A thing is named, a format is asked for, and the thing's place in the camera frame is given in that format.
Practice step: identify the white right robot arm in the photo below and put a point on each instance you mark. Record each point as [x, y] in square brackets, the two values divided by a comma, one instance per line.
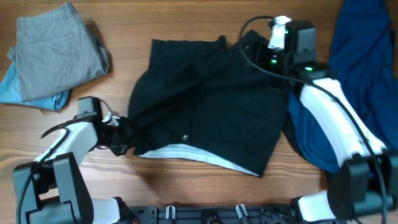
[366, 183]

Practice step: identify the folded light blue jeans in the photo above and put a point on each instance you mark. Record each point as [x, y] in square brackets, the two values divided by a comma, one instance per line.
[10, 93]

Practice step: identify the folded grey shorts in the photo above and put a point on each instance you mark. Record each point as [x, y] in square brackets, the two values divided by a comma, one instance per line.
[55, 52]

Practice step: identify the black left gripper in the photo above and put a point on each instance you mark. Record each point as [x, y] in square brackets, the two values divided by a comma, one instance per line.
[123, 134]

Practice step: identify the blue shirt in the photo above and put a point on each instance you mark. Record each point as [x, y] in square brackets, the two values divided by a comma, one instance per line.
[362, 58]

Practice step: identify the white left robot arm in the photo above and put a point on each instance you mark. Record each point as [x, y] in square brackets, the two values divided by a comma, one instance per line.
[51, 189]

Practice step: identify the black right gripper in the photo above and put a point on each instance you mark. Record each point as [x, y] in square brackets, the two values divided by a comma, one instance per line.
[254, 50]

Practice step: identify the black shorts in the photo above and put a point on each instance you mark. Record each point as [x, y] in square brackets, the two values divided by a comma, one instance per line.
[203, 102]

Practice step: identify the black garment under shirt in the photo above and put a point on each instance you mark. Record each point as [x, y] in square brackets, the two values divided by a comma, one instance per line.
[289, 131]

